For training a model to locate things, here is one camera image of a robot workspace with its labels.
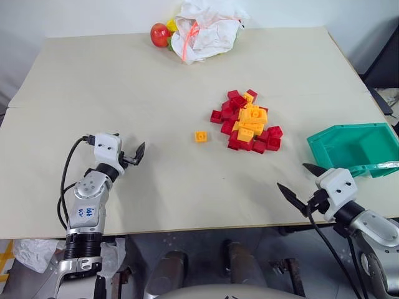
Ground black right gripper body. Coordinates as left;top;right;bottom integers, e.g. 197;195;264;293
307;187;331;216

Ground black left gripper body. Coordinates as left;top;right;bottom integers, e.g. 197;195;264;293
120;150;140;166

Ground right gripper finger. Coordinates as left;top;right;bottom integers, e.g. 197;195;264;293
302;163;327;179
276;182;310;216

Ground green plastic bin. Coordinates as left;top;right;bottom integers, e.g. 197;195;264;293
306;123;399;179

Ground rusty metal table leg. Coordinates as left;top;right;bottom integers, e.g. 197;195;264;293
111;267;132;299
284;257;307;298

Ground crumpled clear plastic wrap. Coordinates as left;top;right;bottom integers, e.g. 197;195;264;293
99;237;126;278

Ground black chair base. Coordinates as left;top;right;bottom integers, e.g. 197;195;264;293
370;88;399;120

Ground red toy apple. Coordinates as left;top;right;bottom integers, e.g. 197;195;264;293
150;22;172;49

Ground silver robot torso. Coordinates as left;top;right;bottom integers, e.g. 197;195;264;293
145;284;307;299

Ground black office chair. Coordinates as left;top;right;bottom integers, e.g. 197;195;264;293
357;21;399;92

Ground crumpled white plastic sheet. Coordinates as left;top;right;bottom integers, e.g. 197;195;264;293
12;239;67;274

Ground white plastic bag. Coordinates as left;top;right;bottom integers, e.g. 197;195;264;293
170;0;251;65

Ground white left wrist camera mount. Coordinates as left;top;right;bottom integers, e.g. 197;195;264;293
93;133;127;176

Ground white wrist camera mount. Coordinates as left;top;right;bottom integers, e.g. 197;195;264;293
93;133;127;176
314;168;358;222

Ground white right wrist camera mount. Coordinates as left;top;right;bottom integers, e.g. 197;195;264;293
314;168;358;222

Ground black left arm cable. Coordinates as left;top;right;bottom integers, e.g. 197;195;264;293
57;134;96;232

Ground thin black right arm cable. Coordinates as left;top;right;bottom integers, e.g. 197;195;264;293
344;229;364;299

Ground pink bag string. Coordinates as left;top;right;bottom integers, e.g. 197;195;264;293
181;21;201;62

